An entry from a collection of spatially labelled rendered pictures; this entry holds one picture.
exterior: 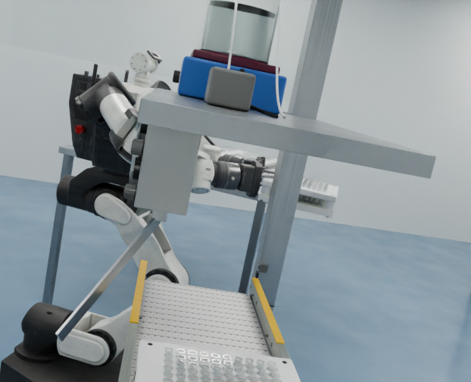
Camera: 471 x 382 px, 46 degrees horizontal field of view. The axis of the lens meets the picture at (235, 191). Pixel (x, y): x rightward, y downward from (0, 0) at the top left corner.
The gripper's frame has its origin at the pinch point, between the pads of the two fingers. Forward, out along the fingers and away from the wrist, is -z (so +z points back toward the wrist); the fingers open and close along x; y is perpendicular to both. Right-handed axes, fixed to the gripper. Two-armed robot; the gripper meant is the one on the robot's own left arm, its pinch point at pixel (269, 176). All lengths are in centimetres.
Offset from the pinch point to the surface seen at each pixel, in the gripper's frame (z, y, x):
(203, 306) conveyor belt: -12, 80, 20
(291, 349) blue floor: -5, -97, 104
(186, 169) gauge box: -7, 90, -11
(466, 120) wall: -86, -548, -41
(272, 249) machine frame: -20, 59, 9
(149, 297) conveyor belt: -1, 84, 20
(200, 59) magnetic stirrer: -7, 91, -32
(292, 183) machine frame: -21, 58, -8
